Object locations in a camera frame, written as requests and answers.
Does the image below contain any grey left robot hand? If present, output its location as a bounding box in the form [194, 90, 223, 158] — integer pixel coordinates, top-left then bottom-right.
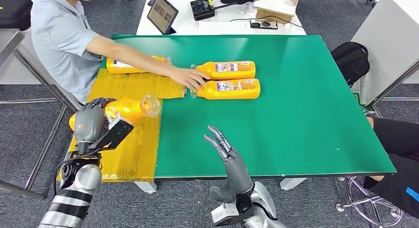
[73, 97, 118, 145]

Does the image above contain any person's right hand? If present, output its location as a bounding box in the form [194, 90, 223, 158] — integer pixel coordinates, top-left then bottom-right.
[168, 67, 210, 92]

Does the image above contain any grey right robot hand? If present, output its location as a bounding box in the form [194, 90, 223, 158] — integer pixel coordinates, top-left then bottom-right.
[203, 125, 255, 204]

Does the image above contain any orange detergent bottle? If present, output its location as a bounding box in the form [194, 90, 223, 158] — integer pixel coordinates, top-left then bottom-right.
[105, 55, 172, 75]
[68, 94, 161, 132]
[190, 78, 261, 100]
[191, 61, 256, 81]

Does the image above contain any yellow taped cardboard mat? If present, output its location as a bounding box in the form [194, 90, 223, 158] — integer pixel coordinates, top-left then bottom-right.
[57, 67, 187, 183]

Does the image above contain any white table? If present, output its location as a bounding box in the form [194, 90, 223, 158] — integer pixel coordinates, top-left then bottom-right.
[136, 0, 307, 36]

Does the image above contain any black tablet on stand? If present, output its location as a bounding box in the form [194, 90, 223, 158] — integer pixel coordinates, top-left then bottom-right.
[146, 0, 179, 35]

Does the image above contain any black router with antennas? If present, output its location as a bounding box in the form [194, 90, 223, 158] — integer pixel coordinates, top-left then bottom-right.
[190, 0, 237, 21]

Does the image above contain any person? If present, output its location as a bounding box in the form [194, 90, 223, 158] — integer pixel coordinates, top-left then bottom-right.
[30, 0, 210, 104]
[362, 115, 419, 219]

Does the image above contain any green table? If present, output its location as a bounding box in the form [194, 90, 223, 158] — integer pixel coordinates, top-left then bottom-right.
[99, 34, 397, 194]

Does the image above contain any brown cardboard box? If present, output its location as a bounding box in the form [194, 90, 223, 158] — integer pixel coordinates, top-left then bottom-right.
[252, 0, 301, 24]

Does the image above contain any white foam sheet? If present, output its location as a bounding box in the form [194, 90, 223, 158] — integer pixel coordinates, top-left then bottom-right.
[253, 0, 296, 16]

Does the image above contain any black hard case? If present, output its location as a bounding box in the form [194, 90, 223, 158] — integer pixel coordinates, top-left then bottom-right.
[0, 0, 34, 31]

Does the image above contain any chrome chair base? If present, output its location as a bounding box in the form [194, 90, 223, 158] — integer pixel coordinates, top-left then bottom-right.
[336, 175, 405, 228]

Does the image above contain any black backpack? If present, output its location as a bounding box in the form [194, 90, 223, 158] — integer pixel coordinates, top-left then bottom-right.
[331, 41, 371, 89]

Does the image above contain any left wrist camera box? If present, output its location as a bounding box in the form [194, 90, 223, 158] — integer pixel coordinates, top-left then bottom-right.
[87, 118, 135, 152]

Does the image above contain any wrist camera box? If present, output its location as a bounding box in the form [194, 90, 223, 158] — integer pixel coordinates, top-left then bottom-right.
[87, 118, 135, 152]
[210, 203, 241, 227]

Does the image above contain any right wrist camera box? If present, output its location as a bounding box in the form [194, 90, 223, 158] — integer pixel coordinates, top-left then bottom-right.
[210, 203, 241, 227]

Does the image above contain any thin black cable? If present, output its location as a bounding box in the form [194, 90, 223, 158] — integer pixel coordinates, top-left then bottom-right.
[229, 15, 304, 29]

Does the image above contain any white cable bundle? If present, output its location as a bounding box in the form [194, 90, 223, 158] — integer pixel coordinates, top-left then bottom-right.
[237, 1, 258, 15]

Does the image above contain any black flat camera device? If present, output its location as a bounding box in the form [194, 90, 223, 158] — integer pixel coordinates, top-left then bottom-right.
[249, 19, 279, 30]

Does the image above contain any white cabinet with steel frame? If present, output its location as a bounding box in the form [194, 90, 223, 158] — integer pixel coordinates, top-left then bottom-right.
[351, 0, 419, 107]

